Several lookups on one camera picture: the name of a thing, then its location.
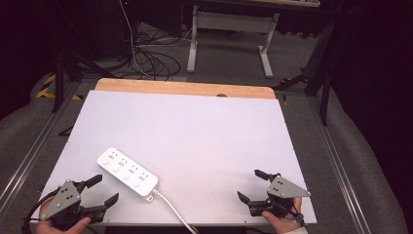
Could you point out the white table board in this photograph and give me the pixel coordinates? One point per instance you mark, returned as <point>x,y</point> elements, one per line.
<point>195,136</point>

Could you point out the wooden table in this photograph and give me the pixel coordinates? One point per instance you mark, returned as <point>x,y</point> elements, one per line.
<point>162,86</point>

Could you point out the white metal table frame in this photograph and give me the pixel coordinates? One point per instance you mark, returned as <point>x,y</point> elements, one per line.
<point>233,21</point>

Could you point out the person's right hand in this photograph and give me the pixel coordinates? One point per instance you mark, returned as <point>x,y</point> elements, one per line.
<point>282,224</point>

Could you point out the black metal stand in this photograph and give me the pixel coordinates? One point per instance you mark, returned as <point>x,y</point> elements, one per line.
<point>324,97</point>
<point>58,84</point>

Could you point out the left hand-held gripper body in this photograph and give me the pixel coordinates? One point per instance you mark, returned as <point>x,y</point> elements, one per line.
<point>61,199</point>

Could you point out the person's left hand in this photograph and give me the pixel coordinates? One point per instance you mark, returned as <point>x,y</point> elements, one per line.
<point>55,228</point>

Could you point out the white power strip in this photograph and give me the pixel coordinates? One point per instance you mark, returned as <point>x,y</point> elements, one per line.
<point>128,172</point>

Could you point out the aluminium floor rail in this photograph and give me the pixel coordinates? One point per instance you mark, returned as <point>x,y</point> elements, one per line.
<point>26,159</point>
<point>341,175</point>

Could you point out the yellow and black floor tape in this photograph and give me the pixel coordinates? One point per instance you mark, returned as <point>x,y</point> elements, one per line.
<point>48,95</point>

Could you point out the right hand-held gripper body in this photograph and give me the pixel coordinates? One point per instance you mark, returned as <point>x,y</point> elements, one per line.
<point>284,190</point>

